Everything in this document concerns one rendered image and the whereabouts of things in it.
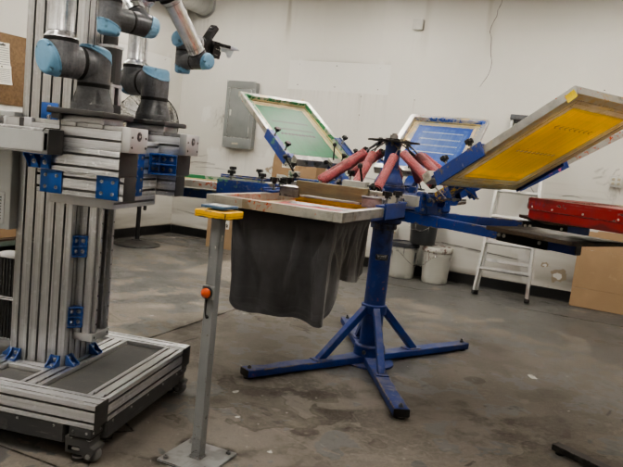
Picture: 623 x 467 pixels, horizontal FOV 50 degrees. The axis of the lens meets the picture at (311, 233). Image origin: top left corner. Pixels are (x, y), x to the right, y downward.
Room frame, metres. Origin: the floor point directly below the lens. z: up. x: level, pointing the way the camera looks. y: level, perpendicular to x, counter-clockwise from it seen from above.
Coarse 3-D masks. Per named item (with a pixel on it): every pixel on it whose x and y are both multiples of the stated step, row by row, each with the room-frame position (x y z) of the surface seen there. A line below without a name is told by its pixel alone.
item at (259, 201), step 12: (264, 192) 3.09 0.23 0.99; (228, 204) 2.62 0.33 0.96; (240, 204) 2.59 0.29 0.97; (252, 204) 2.57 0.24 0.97; (264, 204) 2.55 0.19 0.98; (276, 204) 2.53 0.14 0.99; (300, 216) 2.49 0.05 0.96; (312, 216) 2.47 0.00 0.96; (324, 216) 2.45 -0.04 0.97; (336, 216) 2.44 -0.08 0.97; (348, 216) 2.48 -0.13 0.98; (360, 216) 2.60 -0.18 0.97; (372, 216) 2.74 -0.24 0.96
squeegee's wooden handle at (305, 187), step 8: (296, 184) 3.14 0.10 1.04; (304, 184) 3.13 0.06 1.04; (312, 184) 3.11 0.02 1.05; (320, 184) 3.10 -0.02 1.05; (328, 184) 3.08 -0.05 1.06; (336, 184) 3.07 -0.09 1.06; (304, 192) 3.13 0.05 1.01; (312, 192) 3.11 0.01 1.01; (320, 192) 3.09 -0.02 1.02; (328, 192) 3.08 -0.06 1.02; (336, 192) 3.06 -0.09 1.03; (344, 192) 3.05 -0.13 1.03; (352, 192) 3.03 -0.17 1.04; (360, 192) 3.02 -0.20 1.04; (368, 192) 3.01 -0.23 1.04; (352, 200) 3.03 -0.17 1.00; (360, 200) 3.02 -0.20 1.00
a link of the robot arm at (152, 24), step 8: (128, 0) 2.31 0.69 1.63; (128, 8) 2.30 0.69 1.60; (136, 8) 2.30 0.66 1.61; (144, 8) 2.32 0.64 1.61; (136, 16) 2.26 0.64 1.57; (144, 16) 2.29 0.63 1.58; (152, 16) 2.33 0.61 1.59; (136, 24) 2.26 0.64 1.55; (144, 24) 2.28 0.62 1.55; (152, 24) 2.30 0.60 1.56; (136, 32) 2.28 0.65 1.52; (144, 32) 2.29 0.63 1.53; (152, 32) 2.32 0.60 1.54
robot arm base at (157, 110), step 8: (144, 96) 2.92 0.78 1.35; (152, 96) 2.91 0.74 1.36; (144, 104) 2.91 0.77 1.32; (152, 104) 2.91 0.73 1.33; (160, 104) 2.92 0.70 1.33; (136, 112) 2.94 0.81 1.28; (144, 112) 2.90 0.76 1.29; (152, 112) 2.90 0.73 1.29; (160, 112) 2.92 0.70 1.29; (168, 112) 2.95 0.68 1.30; (168, 120) 2.95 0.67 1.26
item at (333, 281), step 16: (336, 224) 2.56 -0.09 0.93; (352, 224) 2.74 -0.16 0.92; (368, 224) 2.93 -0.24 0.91; (336, 240) 2.59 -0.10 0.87; (352, 240) 2.78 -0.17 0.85; (336, 256) 2.63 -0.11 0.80; (352, 256) 2.81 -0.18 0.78; (336, 272) 2.65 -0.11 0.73; (352, 272) 2.82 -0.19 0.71; (336, 288) 2.66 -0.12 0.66
